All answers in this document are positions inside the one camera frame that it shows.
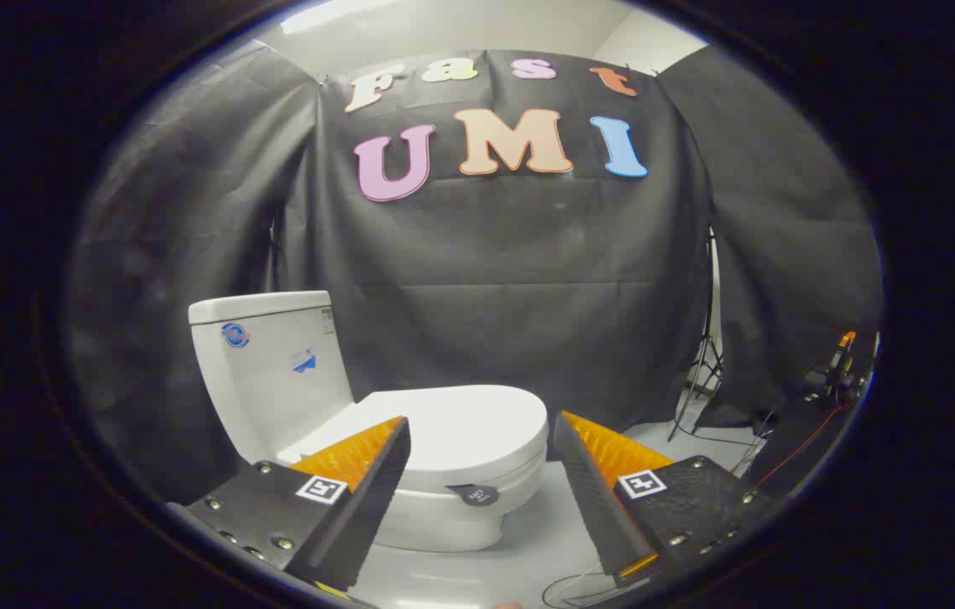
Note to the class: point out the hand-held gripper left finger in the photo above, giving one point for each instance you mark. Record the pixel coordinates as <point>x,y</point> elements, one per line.
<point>375,499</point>

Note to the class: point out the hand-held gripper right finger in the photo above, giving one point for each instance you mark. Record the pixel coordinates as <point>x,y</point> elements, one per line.
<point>587,499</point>

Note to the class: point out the black pull tab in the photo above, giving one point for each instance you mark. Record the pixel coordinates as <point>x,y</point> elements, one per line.
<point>474,494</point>

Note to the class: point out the white toilet lid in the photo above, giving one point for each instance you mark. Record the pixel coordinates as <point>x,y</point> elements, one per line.
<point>477,423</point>

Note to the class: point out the white toilet body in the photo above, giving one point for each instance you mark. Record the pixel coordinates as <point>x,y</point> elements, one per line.
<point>274,389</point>

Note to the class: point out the white toilet tank cover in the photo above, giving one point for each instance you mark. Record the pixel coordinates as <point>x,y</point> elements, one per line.
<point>261,306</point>

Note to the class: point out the black tripod stand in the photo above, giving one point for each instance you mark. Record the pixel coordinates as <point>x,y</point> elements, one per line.
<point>705,355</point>

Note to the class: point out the black backdrop cloth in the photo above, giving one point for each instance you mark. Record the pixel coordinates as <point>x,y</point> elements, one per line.
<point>494,254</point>

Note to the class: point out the black device with orange tip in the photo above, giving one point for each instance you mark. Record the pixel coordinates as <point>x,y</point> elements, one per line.
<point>839,368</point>

